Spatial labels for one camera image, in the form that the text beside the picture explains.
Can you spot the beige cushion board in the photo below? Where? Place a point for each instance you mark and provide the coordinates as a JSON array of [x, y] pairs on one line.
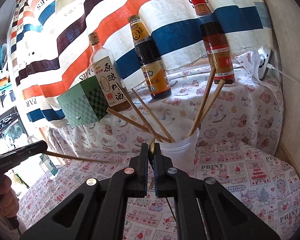
[[285, 17]]

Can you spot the white charging device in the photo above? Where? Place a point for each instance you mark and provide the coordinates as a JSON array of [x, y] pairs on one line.
[[266, 55]]

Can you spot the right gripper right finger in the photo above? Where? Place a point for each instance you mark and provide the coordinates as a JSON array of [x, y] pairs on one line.
[[164, 185]]

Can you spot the dark soy sauce bottle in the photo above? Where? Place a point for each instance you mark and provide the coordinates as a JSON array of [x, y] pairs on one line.
[[149, 59]]

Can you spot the red capped sauce bottle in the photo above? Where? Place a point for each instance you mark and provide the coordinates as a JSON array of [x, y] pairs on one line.
[[215, 43]]

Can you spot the person's left hand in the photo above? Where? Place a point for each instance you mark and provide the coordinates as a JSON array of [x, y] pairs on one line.
[[9, 204]]

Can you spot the green checkered box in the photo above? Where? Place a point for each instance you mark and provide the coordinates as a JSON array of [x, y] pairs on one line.
[[84, 103]]

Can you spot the printed bear tablecloth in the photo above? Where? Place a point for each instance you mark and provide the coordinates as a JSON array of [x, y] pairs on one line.
[[235, 146]]

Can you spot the translucent plastic cup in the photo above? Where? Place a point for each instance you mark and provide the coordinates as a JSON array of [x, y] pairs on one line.
[[183, 151]]

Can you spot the striped orange blue white blanket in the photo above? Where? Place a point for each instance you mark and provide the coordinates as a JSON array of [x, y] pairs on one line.
[[50, 49]]

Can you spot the gold spoon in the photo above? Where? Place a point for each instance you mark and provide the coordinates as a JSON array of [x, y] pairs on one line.
[[151, 158]]

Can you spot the bamboo chopstick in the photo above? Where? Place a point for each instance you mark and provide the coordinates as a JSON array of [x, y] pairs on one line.
[[76, 158], [140, 126], [212, 99], [146, 123], [155, 119], [202, 104]]

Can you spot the plastic water bottle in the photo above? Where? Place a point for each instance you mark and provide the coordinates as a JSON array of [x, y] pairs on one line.
[[48, 166]]

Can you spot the clear cooking wine bottle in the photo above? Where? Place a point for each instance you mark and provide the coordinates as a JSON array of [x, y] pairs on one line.
[[105, 69]]

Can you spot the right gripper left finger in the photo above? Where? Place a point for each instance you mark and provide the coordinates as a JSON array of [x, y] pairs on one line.
[[137, 182]]

